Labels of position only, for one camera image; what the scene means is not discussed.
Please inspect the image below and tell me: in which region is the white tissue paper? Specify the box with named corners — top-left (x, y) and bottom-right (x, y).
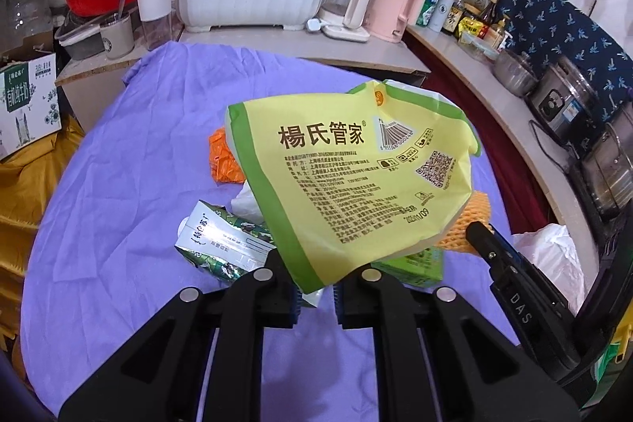
top-left (229, 182), bottom-right (265, 225)

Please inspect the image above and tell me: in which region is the white green cardboard box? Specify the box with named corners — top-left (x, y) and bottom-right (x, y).
top-left (0, 53), bottom-right (61, 159)

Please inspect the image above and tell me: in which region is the dark soy sauce bottle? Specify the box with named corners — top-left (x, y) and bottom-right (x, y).
top-left (441, 0), bottom-right (464, 35)

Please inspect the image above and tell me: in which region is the pink electric kettle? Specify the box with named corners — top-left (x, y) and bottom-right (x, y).
top-left (364, 0), bottom-right (425, 43)

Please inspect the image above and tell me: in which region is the yellow seasoning packet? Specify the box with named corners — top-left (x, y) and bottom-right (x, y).
top-left (455, 16), bottom-right (488, 38)

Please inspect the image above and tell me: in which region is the white thermos bottle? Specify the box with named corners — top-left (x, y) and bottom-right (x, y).
top-left (427, 0), bottom-right (455, 32)

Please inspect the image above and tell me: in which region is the orange printed plastic wrapper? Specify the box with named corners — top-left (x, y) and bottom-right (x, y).
top-left (208, 127), bottom-right (246, 184)

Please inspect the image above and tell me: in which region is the red velvet counter skirt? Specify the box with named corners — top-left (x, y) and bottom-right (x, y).
top-left (404, 34), bottom-right (558, 233)

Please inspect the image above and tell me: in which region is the stainless steel bowl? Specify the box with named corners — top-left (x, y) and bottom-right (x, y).
top-left (493, 49), bottom-right (538, 97)

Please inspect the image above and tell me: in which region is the black power cable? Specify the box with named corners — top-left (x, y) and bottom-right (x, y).
top-left (528, 119), bottom-right (575, 176)

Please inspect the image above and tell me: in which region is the glass electric kettle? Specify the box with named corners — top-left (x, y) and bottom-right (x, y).
top-left (318, 0), bottom-right (370, 43)

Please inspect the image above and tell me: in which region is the purple table cloth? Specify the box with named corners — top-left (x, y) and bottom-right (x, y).
top-left (20, 42), bottom-right (518, 421)

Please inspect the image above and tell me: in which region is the stacked steel steamer pot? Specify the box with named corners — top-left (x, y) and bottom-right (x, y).
top-left (582, 100), bottom-right (632, 218)

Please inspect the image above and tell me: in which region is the navy patterned cloth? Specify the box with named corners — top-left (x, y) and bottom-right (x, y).
top-left (498, 0), bottom-right (632, 122)

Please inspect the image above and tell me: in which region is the yellow cloth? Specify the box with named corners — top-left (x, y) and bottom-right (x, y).
top-left (0, 115), bottom-right (85, 381)

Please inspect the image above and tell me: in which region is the clear plastic bag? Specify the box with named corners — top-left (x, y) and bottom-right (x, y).
top-left (512, 224), bottom-right (587, 315)

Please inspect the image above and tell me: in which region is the yellow green snack bag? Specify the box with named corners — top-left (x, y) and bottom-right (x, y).
top-left (226, 80), bottom-right (481, 293)

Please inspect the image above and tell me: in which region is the silver rice cooker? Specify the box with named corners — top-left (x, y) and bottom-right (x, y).
top-left (527, 55), bottom-right (599, 142)

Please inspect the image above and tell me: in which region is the orange foam fruit net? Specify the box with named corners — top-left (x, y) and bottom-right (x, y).
top-left (433, 191), bottom-right (494, 254)

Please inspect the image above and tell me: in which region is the green drink carton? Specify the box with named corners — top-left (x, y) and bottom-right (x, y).
top-left (371, 248), bottom-right (444, 288)

